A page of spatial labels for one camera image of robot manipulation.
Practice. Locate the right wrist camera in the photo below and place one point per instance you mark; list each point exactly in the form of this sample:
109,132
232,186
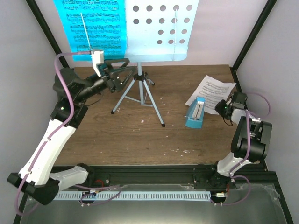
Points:
238,100

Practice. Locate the black frame post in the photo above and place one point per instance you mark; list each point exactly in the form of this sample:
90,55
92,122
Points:
43,25
254,32

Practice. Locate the left black frame post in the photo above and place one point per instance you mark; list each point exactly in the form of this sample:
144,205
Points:
43,25

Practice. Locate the white sheet music page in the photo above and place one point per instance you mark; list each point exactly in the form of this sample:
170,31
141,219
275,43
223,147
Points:
213,91

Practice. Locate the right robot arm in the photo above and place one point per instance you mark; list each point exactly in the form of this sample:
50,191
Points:
251,139

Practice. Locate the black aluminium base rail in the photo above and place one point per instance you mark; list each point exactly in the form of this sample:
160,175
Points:
198,176

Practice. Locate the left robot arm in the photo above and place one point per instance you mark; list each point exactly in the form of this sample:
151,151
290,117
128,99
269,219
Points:
36,178

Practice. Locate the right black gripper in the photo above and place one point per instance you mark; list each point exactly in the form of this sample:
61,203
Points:
218,107

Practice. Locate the blue metronome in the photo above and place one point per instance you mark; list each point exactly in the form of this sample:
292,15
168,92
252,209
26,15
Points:
195,114

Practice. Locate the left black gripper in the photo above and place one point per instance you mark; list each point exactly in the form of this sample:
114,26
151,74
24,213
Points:
114,83

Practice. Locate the light blue slotted cable duct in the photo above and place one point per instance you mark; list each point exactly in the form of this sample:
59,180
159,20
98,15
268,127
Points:
138,196

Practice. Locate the right black frame post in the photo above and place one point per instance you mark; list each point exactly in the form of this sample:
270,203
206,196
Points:
254,32

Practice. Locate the blue sheet music page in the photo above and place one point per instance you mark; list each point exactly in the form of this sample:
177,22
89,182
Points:
95,25

